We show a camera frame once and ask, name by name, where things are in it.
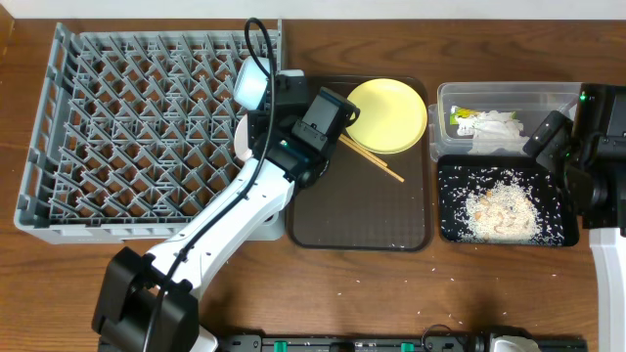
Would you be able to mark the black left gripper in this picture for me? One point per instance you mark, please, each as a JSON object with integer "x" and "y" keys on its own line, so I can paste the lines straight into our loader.
{"x": 280, "y": 91}

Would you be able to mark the blue bowl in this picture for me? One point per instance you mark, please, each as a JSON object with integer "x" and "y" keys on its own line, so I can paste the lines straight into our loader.
{"x": 250, "y": 85}

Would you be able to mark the yellow plate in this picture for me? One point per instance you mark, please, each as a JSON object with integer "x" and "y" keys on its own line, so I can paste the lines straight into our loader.
{"x": 392, "y": 116}

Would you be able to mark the white tissue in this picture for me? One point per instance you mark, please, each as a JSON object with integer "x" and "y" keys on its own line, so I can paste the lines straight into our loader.
{"x": 491, "y": 131}

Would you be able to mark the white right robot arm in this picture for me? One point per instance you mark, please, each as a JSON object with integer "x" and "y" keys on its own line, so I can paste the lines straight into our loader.
{"x": 587, "y": 155}

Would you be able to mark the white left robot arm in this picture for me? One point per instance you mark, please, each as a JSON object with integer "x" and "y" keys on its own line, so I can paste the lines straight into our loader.
{"x": 150, "y": 302}

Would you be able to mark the black waste bin tray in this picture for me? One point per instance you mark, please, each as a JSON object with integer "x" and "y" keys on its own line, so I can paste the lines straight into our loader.
{"x": 508, "y": 200}

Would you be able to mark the clear plastic waste container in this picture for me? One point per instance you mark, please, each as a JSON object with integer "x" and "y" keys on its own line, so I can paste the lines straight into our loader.
{"x": 531, "y": 101}

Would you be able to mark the grey dishwasher rack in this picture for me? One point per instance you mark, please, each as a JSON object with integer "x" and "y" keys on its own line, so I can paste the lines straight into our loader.
{"x": 134, "y": 132}

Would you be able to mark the rice and food scraps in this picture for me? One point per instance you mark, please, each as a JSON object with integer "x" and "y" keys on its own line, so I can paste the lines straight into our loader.
{"x": 504, "y": 212}

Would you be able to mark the dark brown serving tray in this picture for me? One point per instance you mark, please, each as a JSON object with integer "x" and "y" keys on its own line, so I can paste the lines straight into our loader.
{"x": 358, "y": 206}

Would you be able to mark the green yellow wrapper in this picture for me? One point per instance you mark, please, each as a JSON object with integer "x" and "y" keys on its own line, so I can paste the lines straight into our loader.
{"x": 458, "y": 112}

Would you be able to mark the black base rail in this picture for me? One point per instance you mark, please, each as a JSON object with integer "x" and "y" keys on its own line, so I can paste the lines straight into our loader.
{"x": 431, "y": 342}

